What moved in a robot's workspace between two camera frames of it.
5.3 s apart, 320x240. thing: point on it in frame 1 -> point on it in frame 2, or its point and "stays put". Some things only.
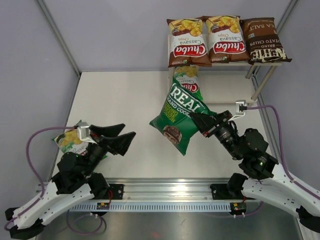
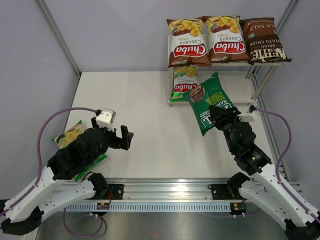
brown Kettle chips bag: (263, 41) stays put
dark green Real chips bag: (174, 123) -> (210, 92)
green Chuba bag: (186, 77) stays put
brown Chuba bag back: (226, 38) stays put
